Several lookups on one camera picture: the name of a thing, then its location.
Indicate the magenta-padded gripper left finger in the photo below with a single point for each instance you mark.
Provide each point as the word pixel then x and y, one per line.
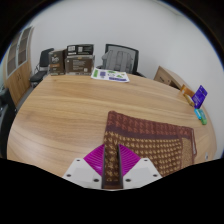
pixel 95 159

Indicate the small blue pack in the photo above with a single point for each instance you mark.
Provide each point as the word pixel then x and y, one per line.
pixel 198 113

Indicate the small dark cardboard box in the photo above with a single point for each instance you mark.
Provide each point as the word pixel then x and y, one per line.
pixel 80 50

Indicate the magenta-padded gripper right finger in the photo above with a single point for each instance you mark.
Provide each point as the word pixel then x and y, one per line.
pixel 128 160

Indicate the small green pack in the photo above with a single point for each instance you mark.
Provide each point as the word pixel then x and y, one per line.
pixel 203 119

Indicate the grey-backed black office chair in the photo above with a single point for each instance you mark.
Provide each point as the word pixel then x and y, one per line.
pixel 118 60

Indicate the purple box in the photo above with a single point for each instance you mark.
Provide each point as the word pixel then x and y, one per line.
pixel 200 96

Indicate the maroon and gold patterned towel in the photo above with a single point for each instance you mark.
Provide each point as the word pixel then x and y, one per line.
pixel 150 143

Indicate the wide brown cardboard box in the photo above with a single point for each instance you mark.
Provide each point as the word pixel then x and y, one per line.
pixel 80 65

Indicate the tall brown cardboard box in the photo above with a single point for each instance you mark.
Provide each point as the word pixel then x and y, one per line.
pixel 57 62

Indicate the low wooden side cabinet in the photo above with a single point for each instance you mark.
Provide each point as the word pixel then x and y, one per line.
pixel 168 77

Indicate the wooden cabinet with glass doors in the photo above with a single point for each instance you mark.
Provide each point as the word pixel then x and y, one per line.
pixel 20 76

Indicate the orange box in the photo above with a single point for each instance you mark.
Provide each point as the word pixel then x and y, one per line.
pixel 187 95

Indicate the black visitor chair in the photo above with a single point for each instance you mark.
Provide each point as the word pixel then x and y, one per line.
pixel 45 60

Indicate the black leather chair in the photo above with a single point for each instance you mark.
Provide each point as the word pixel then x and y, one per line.
pixel 6 123

